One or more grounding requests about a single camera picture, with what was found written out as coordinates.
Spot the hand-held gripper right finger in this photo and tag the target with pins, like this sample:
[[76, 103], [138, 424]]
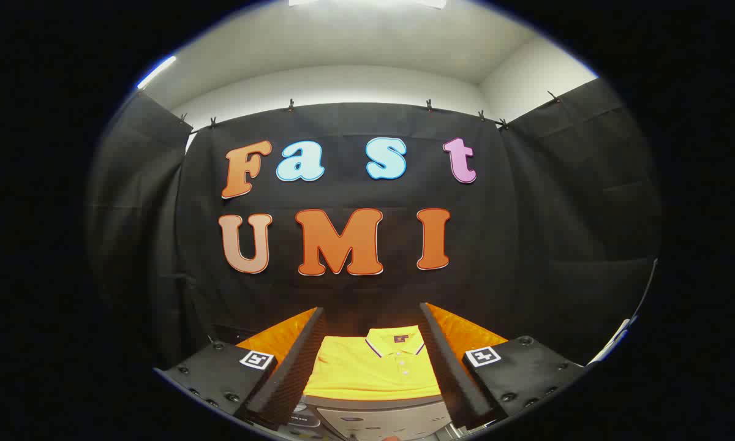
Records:
[[447, 367]]

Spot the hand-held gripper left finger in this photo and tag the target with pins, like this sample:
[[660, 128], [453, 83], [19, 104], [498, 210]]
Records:
[[297, 367]]

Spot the yellow polo shirt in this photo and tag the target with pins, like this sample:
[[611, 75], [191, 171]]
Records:
[[355, 367]]

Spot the row of black cloth clips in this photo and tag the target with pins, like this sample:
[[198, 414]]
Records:
[[291, 105]]

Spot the ceiling light strip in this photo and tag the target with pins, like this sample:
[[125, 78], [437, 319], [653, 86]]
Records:
[[367, 3], [156, 72]]

